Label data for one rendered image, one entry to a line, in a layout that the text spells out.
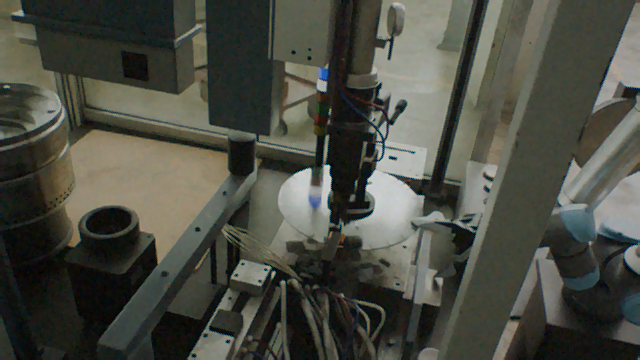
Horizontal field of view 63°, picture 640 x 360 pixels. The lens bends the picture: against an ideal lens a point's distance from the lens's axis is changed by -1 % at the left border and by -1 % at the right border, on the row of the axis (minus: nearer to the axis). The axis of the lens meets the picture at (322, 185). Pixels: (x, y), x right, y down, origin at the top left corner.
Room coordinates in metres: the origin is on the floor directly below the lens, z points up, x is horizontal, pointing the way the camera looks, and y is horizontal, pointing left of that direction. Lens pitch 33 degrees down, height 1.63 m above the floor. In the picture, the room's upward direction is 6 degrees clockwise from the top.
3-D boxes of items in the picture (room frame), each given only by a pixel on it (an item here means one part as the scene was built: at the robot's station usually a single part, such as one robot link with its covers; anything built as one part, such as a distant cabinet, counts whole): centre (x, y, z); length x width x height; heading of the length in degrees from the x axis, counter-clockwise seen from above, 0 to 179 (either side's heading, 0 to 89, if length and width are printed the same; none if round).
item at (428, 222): (0.94, -0.25, 0.96); 0.09 x 0.06 x 0.03; 68
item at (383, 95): (0.91, -0.08, 1.17); 0.06 x 0.05 x 0.20; 160
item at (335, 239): (0.80, -0.03, 0.95); 0.10 x 0.03 x 0.07; 169
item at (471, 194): (1.20, -0.44, 0.82); 0.28 x 0.11 x 0.15; 169
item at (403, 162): (1.31, -0.19, 0.82); 0.18 x 0.18 x 0.15; 79
